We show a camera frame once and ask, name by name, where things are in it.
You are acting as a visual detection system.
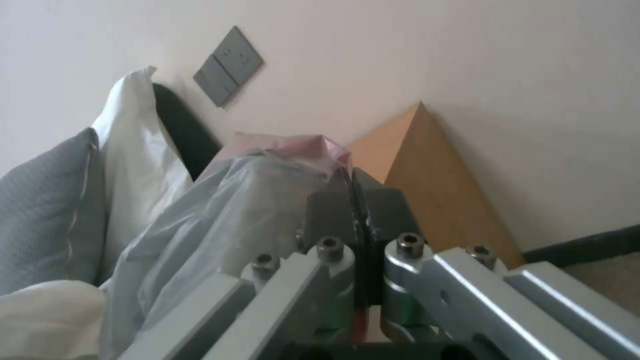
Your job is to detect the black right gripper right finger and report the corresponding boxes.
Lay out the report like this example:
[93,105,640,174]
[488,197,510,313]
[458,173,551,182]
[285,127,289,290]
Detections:
[353,167,640,360]

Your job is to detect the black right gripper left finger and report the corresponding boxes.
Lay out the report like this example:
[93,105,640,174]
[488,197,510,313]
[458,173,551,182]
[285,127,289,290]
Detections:
[110,167,362,360]

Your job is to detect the translucent plastic garbage bag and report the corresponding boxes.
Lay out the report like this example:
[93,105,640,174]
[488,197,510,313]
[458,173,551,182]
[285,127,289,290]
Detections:
[97,131,355,360]

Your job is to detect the wooden bedside cabinet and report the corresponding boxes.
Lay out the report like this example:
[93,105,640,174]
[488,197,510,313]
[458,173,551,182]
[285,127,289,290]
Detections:
[346,101,527,269]

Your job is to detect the black skirting board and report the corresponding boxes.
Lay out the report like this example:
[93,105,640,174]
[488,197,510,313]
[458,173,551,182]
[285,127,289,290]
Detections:
[522,223,640,268]

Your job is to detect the white pillow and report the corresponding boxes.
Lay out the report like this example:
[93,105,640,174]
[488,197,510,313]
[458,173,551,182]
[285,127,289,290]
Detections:
[91,65,195,233]

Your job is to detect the white bed sheet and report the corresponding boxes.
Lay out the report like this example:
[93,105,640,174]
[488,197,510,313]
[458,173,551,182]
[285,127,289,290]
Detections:
[0,279,108,360]

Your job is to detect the grey textured pillow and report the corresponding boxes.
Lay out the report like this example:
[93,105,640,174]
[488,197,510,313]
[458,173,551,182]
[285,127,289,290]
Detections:
[0,127,109,297]

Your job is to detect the grey wall switch panel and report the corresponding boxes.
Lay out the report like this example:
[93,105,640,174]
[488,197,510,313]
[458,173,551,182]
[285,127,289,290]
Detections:
[192,25,268,110]

